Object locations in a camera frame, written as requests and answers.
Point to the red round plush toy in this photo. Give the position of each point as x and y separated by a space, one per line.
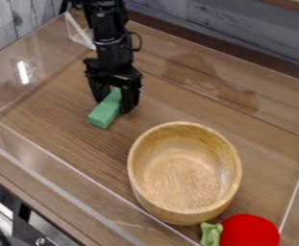
248 230

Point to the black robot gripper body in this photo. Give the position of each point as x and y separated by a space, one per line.
111 68

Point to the black metal table bracket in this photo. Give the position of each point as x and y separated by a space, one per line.
23 230

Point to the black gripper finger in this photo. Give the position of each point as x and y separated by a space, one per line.
99 87
130 97

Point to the green rectangular block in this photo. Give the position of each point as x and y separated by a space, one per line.
105 112

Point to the brown wooden bowl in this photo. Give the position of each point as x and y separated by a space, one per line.
184 172

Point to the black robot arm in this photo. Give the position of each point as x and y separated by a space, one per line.
107 18

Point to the clear acrylic corner bracket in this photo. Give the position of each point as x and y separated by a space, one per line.
77 34

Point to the clear acrylic enclosure wall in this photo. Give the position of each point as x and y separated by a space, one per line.
80 206

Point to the small green toy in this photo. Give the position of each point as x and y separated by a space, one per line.
211 232

